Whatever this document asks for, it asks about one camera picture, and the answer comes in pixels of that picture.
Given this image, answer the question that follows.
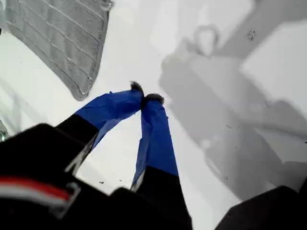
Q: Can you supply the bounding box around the grey striped towel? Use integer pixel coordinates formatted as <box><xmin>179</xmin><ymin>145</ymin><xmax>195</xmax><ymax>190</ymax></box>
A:
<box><xmin>4</xmin><ymin>0</ymin><xmax>114</xmax><ymax>102</ymax></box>

